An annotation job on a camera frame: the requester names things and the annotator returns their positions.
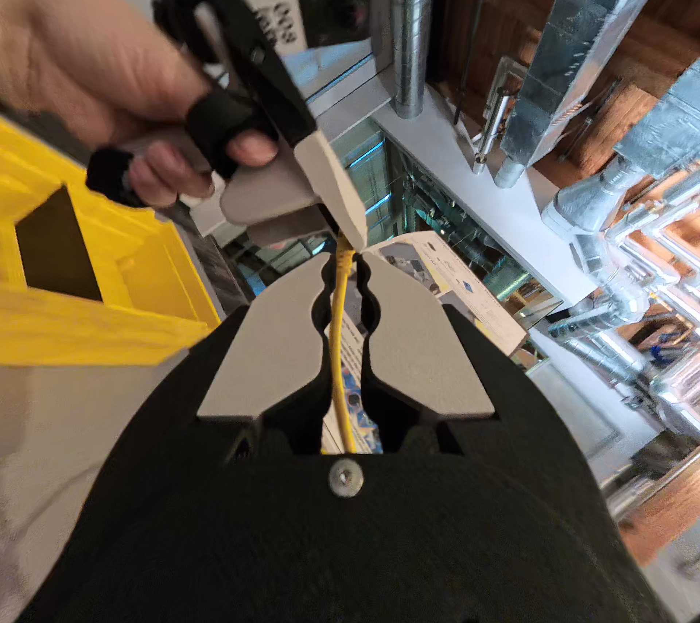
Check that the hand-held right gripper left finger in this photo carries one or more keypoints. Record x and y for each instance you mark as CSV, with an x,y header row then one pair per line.
x,y
268,349

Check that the person's left hand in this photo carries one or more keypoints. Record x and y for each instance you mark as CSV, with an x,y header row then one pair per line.
x,y
82,48

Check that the silver pipes cluster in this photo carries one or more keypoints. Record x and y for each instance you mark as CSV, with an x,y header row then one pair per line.
x,y
601,207

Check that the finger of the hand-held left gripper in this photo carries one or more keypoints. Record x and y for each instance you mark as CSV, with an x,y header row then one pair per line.
x,y
290,234
333,185

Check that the round spiral metal duct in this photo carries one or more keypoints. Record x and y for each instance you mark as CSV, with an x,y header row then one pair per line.
x,y
410,32

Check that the rectangular metal duct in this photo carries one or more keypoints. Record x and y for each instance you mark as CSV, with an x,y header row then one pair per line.
x,y
574,32

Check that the black bin divider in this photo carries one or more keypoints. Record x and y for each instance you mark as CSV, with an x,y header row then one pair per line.
x,y
54,251

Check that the white instruction poster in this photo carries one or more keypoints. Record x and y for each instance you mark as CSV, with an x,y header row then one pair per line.
x,y
454,284

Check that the yellow plastic bin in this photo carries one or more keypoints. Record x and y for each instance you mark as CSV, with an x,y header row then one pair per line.
x,y
153,256

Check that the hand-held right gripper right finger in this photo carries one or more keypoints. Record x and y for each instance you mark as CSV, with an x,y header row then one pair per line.
x,y
426,355

